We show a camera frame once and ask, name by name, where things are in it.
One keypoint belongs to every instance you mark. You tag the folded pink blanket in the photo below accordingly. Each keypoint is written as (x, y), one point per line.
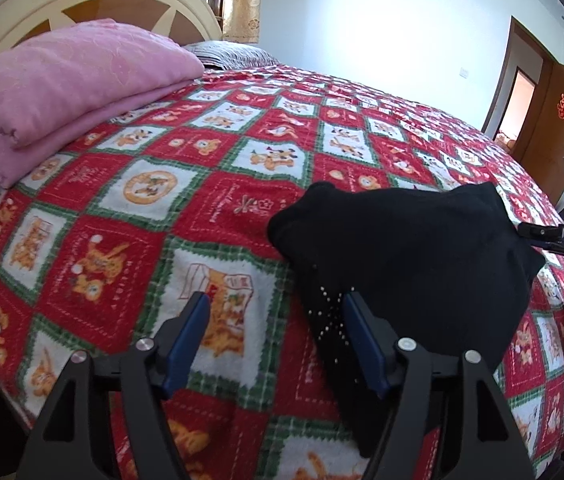
(61, 90)

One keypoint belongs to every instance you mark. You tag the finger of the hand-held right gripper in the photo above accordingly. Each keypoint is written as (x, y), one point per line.
(539, 235)

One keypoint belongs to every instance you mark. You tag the brown wooden door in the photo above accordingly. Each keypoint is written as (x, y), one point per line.
(557, 140)

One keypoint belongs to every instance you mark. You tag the yellow patterned curtain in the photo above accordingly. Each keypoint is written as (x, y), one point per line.
(244, 5)

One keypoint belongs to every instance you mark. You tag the black pants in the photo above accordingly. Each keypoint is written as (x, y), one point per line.
(412, 260)

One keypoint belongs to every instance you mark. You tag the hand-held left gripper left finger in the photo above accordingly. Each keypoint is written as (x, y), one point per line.
(184, 345)

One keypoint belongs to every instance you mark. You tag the white wall outlet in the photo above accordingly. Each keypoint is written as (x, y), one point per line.
(464, 72)

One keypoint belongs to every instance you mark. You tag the grey striped pillow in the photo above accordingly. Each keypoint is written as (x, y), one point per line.
(232, 55)

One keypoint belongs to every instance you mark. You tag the wooden door frame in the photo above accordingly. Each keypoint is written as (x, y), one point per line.
(512, 50)

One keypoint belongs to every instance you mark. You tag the red checked printed bed blanket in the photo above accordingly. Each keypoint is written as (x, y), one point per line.
(136, 240)

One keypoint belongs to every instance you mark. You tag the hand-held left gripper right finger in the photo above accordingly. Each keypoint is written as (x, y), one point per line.
(364, 345)

